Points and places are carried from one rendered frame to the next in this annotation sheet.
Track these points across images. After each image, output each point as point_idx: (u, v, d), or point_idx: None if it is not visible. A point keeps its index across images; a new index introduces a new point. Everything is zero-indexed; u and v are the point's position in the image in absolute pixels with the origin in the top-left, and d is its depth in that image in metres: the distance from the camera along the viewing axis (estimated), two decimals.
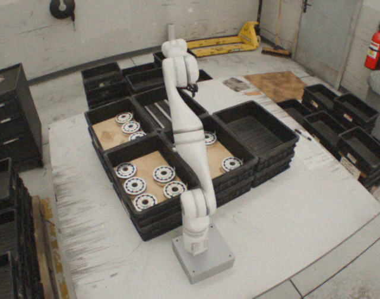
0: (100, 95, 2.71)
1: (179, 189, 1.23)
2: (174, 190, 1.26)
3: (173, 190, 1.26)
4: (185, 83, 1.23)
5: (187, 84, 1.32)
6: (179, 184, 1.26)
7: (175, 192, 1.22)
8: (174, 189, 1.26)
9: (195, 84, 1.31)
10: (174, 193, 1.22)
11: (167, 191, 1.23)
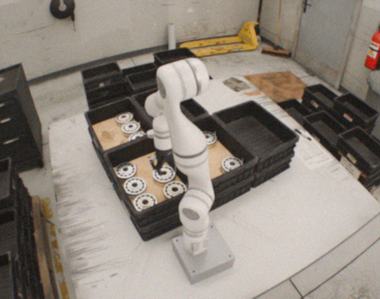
0: (100, 95, 2.71)
1: (179, 189, 1.23)
2: (174, 190, 1.26)
3: (173, 190, 1.26)
4: (147, 131, 1.09)
5: (156, 153, 1.10)
6: (179, 184, 1.26)
7: (175, 192, 1.22)
8: (174, 189, 1.26)
9: (148, 158, 1.09)
10: (174, 193, 1.22)
11: (167, 191, 1.23)
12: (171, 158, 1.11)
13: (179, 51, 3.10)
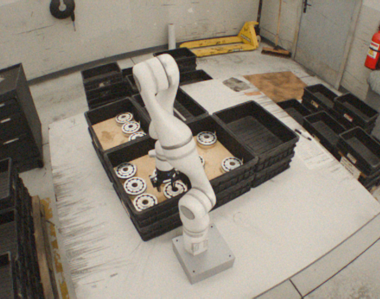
0: (100, 95, 2.71)
1: (178, 189, 1.23)
2: (174, 190, 1.26)
3: (173, 190, 1.26)
4: (148, 151, 1.15)
5: (156, 172, 1.16)
6: (179, 184, 1.27)
7: (175, 192, 1.22)
8: (174, 189, 1.26)
9: (148, 175, 1.15)
10: (174, 193, 1.22)
11: (167, 191, 1.24)
12: (171, 177, 1.17)
13: (179, 51, 3.10)
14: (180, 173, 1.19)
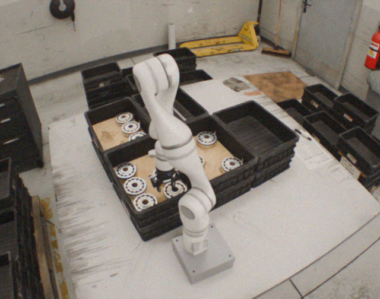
0: (100, 95, 2.71)
1: (178, 189, 1.23)
2: (174, 190, 1.26)
3: (173, 190, 1.26)
4: (148, 151, 1.15)
5: (156, 172, 1.16)
6: (179, 184, 1.27)
7: (175, 192, 1.22)
8: (174, 189, 1.26)
9: (148, 175, 1.15)
10: (174, 193, 1.22)
11: (167, 191, 1.24)
12: (171, 177, 1.17)
13: (179, 51, 3.10)
14: (180, 173, 1.19)
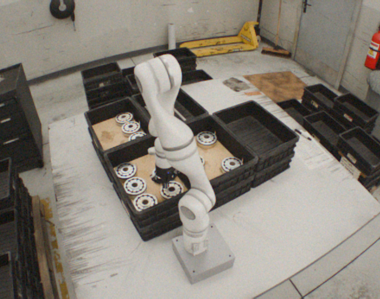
0: (100, 95, 2.71)
1: (175, 189, 1.23)
2: (171, 190, 1.26)
3: (170, 190, 1.26)
4: (148, 149, 1.14)
5: (156, 169, 1.15)
6: (176, 184, 1.27)
7: (172, 192, 1.22)
8: (170, 189, 1.26)
9: (149, 175, 1.16)
10: (171, 193, 1.22)
11: (164, 191, 1.24)
12: (169, 175, 1.16)
13: (179, 51, 3.10)
14: (177, 174, 1.18)
